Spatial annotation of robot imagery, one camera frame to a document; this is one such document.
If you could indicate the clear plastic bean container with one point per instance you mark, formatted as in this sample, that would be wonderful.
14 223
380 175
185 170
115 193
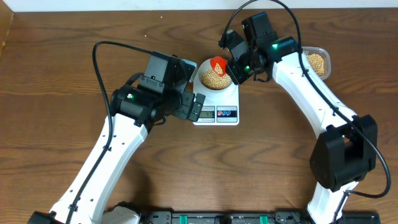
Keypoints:
325 56

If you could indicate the yellow soybeans in container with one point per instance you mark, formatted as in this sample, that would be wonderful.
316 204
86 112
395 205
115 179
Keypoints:
317 63

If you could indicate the soybeans in bowl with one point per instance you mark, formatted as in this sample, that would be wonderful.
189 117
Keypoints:
213 81

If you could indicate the white digital kitchen scale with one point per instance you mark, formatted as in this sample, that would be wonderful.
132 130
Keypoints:
220 108

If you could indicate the grey round bowl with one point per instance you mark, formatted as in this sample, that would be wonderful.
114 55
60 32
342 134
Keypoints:
204 67

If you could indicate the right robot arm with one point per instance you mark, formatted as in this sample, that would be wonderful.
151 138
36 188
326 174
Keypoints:
345 150

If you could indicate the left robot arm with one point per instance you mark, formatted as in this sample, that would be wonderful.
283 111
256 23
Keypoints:
144 100

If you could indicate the red plastic measuring scoop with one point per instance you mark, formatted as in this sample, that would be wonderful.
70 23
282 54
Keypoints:
219 64

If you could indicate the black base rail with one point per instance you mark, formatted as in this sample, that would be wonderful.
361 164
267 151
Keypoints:
217 217

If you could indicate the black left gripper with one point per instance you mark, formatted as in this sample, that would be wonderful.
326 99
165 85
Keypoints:
182 111

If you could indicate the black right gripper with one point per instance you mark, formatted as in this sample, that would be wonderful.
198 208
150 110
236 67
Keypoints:
237 77

